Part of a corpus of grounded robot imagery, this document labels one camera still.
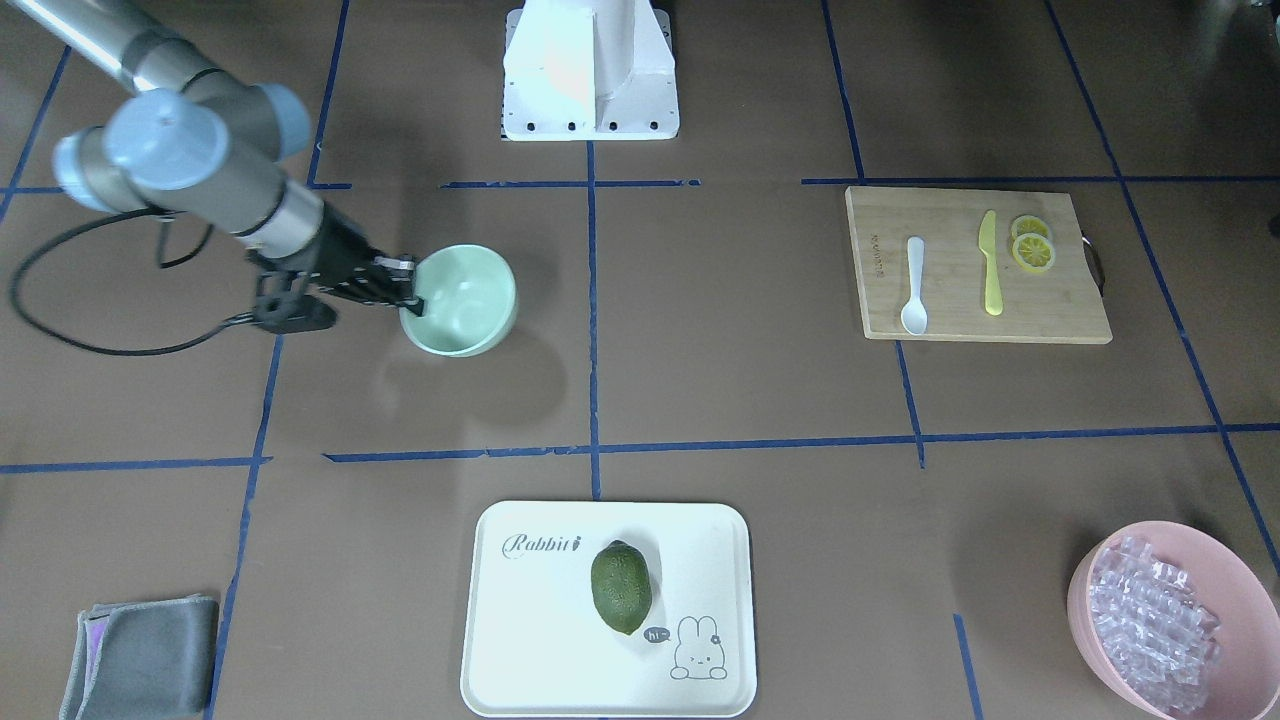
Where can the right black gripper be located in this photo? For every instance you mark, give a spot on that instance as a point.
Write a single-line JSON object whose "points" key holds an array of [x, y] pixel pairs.
{"points": [[341, 254]]}

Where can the green ceramic bowl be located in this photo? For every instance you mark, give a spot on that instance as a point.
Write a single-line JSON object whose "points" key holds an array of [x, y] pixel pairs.
{"points": [[470, 302]]}

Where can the white plastic spoon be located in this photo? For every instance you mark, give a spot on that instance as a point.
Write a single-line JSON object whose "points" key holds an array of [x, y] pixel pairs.
{"points": [[913, 314]]}

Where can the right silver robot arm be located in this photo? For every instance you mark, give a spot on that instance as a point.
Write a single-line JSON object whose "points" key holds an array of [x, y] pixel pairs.
{"points": [[192, 138]]}

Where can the pink bowl with ice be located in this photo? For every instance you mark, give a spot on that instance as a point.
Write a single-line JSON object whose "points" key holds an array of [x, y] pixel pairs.
{"points": [[1176, 624]]}

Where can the cream rabbit tray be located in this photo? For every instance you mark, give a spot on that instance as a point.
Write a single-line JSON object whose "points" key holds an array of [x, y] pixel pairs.
{"points": [[535, 646]]}

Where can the green avocado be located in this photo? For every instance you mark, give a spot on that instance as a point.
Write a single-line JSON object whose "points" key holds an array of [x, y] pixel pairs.
{"points": [[621, 588]]}

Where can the grey folded cloth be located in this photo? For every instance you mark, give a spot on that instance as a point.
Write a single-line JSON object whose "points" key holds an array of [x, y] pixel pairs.
{"points": [[142, 660]]}

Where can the bamboo cutting board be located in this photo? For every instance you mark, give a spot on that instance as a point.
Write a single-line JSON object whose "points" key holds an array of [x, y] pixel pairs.
{"points": [[1059, 307]]}

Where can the yellow plastic knife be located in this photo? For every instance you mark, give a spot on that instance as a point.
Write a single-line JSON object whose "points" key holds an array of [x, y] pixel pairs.
{"points": [[993, 300]]}

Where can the front lemon slice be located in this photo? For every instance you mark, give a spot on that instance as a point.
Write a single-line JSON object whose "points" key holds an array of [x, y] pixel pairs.
{"points": [[1033, 252]]}

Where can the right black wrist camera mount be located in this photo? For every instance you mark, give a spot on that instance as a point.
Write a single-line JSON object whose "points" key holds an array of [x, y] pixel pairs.
{"points": [[282, 303]]}

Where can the white pedestal column base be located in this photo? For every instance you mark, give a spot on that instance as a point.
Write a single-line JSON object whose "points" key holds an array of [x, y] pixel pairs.
{"points": [[589, 71]]}

